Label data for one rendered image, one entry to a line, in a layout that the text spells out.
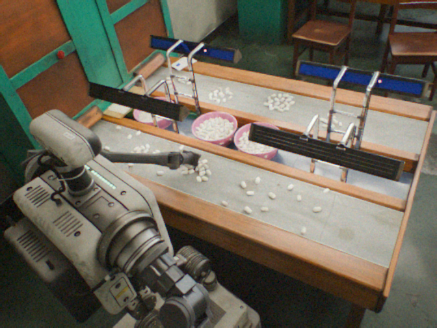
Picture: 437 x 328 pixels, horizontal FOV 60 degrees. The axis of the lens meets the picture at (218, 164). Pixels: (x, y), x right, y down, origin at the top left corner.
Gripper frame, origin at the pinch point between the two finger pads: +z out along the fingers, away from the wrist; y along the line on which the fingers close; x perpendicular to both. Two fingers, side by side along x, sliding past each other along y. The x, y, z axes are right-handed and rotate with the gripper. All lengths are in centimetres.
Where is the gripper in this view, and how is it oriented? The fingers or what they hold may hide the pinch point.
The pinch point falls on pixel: (198, 157)
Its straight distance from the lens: 203.2
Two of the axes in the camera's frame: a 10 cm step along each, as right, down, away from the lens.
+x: -2.2, 9.6, 1.8
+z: 4.5, -0.6, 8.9
